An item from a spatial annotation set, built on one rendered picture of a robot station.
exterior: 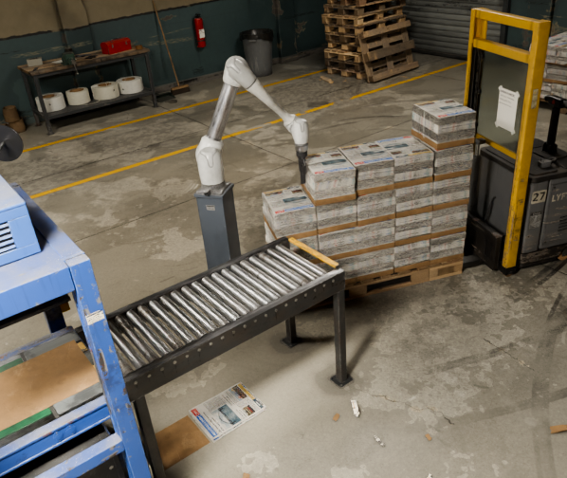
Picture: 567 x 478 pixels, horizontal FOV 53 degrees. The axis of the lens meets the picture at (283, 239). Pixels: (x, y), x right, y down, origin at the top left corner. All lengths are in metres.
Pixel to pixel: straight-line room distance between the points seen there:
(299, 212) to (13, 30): 6.65
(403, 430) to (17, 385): 2.00
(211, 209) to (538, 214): 2.38
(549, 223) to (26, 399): 3.67
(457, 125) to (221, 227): 1.72
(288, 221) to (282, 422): 1.28
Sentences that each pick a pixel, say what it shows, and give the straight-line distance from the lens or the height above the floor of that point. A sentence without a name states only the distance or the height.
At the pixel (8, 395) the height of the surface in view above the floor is 0.80.
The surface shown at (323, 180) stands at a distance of 3.76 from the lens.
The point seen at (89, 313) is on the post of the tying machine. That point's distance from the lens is 2.19.
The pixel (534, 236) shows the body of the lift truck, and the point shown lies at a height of 0.30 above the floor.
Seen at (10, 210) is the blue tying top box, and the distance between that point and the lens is 2.15.
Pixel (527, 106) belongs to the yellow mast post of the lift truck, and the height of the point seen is 1.33.
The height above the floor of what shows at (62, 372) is 0.80.
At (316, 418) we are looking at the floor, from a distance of 3.46.
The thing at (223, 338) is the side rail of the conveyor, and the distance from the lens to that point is 2.83.
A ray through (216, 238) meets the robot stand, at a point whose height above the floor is 0.67.
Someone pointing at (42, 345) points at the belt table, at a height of 0.80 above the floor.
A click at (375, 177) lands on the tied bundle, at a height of 0.95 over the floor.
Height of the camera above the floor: 2.53
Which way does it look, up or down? 29 degrees down
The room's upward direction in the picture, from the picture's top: 5 degrees counter-clockwise
